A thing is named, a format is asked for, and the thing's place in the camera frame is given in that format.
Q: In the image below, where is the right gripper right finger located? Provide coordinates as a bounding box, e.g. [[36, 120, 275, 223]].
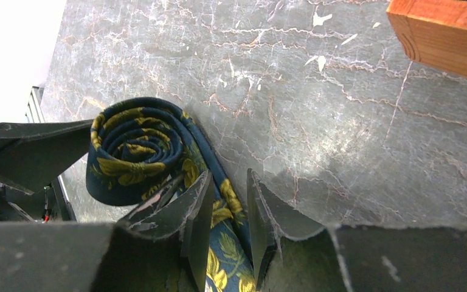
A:
[[246, 169, 330, 291]]

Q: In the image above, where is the orange wooden compartment tray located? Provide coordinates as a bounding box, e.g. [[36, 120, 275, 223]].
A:
[[386, 0, 467, 78]]

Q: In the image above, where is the navy yellow floral tie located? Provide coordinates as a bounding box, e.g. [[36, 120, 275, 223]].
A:
[[86, 97, 255, 291]]

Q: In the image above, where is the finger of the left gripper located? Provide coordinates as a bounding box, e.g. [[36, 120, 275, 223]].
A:
[[0, 120, 92, 193]]

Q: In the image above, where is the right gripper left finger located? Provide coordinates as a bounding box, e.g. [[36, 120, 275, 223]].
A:
[[118, 170, 215, 291]]

